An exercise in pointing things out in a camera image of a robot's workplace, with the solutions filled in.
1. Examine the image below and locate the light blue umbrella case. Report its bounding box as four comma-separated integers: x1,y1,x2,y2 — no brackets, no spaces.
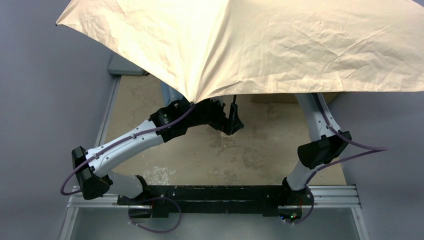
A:
160,81,184,106

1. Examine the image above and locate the beige umbrella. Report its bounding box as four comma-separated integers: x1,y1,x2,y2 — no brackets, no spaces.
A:
55,0,424,103

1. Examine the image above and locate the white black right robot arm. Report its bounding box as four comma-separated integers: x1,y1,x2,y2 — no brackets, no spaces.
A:
282,93,352,198

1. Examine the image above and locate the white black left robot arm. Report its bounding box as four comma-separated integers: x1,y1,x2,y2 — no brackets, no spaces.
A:
71,98,245,200

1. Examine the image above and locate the tan plastic hard case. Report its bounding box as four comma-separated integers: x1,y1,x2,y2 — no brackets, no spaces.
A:
251,92,340,105

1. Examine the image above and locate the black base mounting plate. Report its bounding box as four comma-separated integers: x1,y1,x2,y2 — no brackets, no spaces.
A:
117,185,313,219

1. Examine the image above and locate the grey flat pad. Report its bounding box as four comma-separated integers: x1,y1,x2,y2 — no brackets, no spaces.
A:
107,54,149,76

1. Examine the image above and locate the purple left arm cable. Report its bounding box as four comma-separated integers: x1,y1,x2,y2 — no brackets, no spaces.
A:
59,103,196,196

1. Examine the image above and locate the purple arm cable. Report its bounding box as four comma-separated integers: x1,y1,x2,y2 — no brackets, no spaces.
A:
304,92,390,186
59,103,196,196

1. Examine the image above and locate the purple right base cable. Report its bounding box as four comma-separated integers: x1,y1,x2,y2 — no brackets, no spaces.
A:
279,188,315,226

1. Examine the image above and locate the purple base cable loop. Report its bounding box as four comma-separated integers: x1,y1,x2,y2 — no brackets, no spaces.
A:
127,197,183,235

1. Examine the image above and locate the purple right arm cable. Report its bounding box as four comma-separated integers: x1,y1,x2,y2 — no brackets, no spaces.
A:
304,92,390,186

